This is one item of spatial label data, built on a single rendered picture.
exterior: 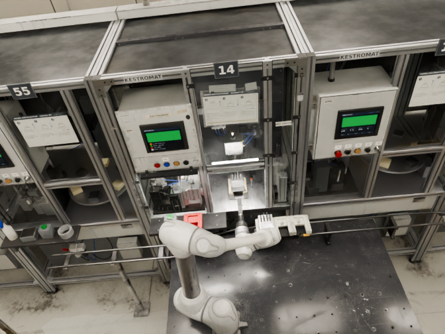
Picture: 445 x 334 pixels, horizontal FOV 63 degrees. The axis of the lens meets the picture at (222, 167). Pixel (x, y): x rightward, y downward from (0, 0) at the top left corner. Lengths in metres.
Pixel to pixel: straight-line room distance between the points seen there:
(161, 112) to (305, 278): 1.42
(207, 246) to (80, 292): 2.14
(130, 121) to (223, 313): 1.18
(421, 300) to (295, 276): 1.26
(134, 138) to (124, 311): 1.73
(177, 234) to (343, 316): 1.20
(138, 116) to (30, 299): 2.29
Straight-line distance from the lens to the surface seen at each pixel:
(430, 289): 3.54
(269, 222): 2.49
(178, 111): 2.01
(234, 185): 2.60
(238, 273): 2.57
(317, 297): 2.50
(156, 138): 2.10
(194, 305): 2.20
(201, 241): 1.68
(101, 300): 3.52
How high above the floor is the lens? 2.89
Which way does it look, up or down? 43 degrees down
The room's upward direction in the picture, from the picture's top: 7 degrees counter-clockwise
